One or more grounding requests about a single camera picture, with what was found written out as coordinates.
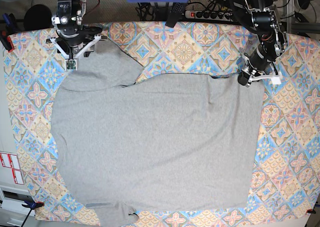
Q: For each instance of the blue orange clamp bottom-left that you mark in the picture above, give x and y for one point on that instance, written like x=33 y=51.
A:
x=32 y=205

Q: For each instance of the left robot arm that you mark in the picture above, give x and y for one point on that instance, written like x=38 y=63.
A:
x=260 y=17

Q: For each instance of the orange clamp bottom-right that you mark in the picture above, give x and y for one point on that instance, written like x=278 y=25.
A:
x=311 y=211

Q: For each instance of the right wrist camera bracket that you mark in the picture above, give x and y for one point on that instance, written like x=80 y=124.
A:
x=71 y=58

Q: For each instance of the white power strip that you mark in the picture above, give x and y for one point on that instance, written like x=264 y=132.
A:
x=208 y=15

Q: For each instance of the red white label stickers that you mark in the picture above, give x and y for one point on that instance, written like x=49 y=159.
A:
x=10 y=164

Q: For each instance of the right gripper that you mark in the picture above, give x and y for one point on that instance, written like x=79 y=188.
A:
x=75 y=36

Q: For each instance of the black round stool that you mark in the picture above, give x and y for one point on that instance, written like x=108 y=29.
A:
x=38 y=17

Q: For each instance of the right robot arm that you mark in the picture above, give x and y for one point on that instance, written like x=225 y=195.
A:
x=69 y=13

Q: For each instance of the black remote on table edge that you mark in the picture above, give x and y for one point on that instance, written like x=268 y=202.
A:
x=175 y=14

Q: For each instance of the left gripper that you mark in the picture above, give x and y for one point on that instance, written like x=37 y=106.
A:
x=257 y=62

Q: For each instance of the blue orange clamp top-left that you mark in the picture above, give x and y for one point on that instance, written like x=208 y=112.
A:
x=4 y=34

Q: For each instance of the grey T-shirt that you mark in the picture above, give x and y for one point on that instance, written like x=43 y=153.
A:
x=174 y=142

